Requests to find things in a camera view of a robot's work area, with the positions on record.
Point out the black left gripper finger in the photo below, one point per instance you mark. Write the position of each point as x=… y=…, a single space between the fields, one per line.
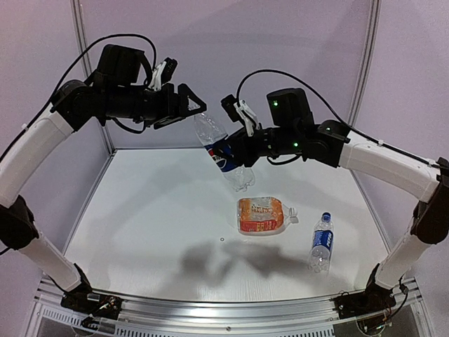
x=163 y=120
x=188 y=101

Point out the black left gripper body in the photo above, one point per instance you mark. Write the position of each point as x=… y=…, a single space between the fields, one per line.
x=172 y=106

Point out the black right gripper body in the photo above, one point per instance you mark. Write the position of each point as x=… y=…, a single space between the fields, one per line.
x=243 y=147

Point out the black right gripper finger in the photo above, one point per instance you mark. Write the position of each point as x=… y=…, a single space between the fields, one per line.
x=222 y=145
x=226 y=160

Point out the Pepsi bottle blue label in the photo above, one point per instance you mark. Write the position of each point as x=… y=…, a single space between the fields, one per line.
x=212 y=134

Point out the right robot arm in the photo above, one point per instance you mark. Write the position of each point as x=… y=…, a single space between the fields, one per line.
x=413 y=213

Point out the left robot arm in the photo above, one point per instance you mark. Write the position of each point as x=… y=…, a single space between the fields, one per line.
x=55 y=193

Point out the orange label flat bottle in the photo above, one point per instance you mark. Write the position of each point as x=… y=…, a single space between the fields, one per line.
x=260 y=216

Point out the clear bottle blue text label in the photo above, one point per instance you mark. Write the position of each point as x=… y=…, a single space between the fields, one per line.
x=322 y=244

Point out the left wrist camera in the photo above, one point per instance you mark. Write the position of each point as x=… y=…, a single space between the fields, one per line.
x=162 y=74

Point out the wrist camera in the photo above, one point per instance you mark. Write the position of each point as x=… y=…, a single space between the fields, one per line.
x=162 y=74
x=239 y=111

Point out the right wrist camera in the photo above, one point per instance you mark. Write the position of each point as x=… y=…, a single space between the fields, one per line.
x=239 y=111

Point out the right corner aluminium post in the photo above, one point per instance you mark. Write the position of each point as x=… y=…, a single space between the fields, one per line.
x=366 y=59

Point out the aluminium table frame rail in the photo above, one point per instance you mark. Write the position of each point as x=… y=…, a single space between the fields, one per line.
x=141 y=316

